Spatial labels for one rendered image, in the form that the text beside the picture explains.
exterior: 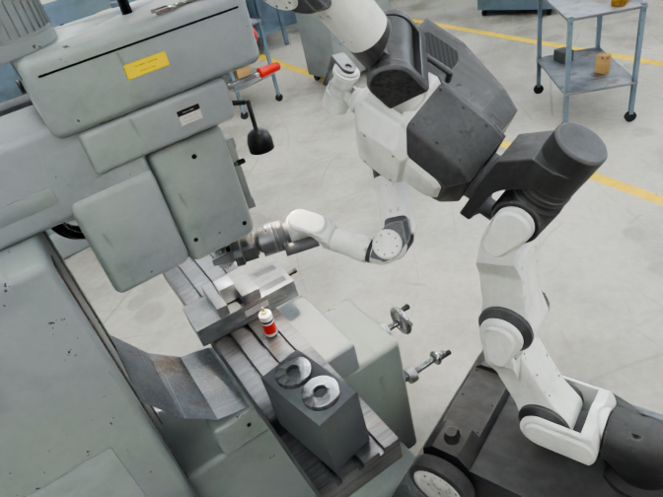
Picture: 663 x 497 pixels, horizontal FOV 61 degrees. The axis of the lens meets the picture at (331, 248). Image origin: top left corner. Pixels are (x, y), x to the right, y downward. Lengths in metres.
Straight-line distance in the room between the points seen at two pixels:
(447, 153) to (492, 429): 0.96
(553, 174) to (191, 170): 0.79
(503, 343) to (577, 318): 1.55
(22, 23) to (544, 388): 1.46
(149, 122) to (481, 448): 1.30
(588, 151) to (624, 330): 1.87
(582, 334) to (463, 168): 1.83
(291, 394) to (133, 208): 0.55
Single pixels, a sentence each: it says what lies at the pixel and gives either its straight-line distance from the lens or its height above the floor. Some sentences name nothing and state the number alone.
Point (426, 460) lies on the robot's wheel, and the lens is 1.79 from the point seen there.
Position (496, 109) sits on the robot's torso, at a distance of 1.29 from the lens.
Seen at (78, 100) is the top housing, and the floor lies 1.79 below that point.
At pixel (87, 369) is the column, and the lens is 1.36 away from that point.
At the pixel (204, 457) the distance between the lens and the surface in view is 1.83.
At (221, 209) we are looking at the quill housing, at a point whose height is 1.42.
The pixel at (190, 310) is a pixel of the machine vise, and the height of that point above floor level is 0.97.
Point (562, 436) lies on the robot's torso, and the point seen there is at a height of 0.72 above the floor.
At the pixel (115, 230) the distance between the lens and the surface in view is 1.33.
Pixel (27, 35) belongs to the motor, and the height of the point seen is 1.92.
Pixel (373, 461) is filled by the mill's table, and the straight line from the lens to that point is 1.45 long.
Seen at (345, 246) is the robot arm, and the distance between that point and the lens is 1.51.
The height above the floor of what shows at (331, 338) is 0.82.
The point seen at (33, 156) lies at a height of 1.72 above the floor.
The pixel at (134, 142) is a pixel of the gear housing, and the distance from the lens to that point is 1.27.
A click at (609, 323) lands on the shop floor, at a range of 3.01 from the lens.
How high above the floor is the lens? 2.10
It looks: 36 degrees down
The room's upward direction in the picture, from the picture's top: 14 degrees counter-clockwise
